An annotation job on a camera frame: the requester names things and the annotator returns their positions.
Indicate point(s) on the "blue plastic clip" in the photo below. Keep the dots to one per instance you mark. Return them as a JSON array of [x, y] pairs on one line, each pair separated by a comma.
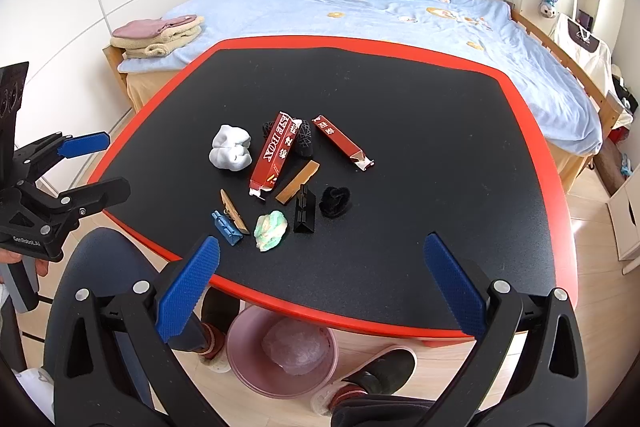
[[226, 228]]

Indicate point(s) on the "black camera plate on gripper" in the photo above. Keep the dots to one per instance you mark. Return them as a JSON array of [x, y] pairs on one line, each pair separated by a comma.
[[12, 84]]

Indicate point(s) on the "left slipper foot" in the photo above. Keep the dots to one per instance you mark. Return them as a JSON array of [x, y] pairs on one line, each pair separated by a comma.
[[215, 357]]

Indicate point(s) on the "small red carton box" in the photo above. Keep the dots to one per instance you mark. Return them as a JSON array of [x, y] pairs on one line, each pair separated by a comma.
[[353, 151]]

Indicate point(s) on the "black triangular box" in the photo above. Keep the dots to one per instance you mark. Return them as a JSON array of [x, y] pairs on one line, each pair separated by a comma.
[[305, 209]]

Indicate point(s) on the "person's left hand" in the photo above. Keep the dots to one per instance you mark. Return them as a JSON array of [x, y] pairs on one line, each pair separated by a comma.
[[11, 258]]

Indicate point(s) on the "slipper foot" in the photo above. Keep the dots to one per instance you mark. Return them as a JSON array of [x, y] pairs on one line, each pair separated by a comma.
[[386, 373], [215, 357]]

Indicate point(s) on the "white tissue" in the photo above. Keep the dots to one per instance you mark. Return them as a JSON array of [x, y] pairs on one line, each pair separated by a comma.
[[231, 149]]

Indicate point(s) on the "bed with blue sheet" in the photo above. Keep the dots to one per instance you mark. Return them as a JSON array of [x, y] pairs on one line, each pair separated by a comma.
[[574, 112]]

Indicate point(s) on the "large red carton box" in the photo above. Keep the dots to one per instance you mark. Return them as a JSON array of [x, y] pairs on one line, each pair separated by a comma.
[[271, 159]]

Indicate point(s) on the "pink trash bin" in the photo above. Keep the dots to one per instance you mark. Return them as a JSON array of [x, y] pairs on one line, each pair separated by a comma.
[[280, 357]]

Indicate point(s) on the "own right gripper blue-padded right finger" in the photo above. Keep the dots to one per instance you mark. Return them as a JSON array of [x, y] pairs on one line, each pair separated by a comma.
[[548, 386]]

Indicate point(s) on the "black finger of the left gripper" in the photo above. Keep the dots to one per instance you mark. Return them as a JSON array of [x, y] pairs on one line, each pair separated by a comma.
[[83, 201]]

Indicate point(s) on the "tan wooden clothespin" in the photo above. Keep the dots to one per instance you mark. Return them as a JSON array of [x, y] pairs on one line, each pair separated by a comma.
[[232, 213]]

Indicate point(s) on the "brown cardboard strip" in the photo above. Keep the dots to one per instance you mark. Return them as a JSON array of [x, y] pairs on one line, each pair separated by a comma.
[[301, 178]]

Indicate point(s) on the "red and black table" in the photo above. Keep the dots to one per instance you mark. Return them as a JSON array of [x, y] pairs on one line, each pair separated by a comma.
[[455, 151]]

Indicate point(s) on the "white tote bag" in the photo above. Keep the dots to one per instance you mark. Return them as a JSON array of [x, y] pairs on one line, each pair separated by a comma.
[[591, 54]]

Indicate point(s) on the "person's left leg jeans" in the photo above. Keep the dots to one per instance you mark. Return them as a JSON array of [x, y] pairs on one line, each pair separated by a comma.
[[108, 264]]

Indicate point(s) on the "right slipper foot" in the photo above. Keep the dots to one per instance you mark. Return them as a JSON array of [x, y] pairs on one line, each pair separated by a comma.
[[386, 373]]

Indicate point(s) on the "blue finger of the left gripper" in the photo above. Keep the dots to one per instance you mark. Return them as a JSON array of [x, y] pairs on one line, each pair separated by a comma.
[[82, 145]]

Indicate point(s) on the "folded towels stack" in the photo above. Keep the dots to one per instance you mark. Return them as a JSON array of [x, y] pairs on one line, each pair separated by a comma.
[[156, 38]]

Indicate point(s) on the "green-white paper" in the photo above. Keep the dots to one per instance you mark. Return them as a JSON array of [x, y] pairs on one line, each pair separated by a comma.
[[269, 230]]

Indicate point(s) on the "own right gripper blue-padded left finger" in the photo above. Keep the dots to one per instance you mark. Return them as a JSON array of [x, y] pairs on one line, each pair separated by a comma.
[[93, 386]]

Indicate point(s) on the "black heart-shaped piece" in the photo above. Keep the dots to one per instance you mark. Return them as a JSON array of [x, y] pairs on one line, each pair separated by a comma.
[[335, 201]]

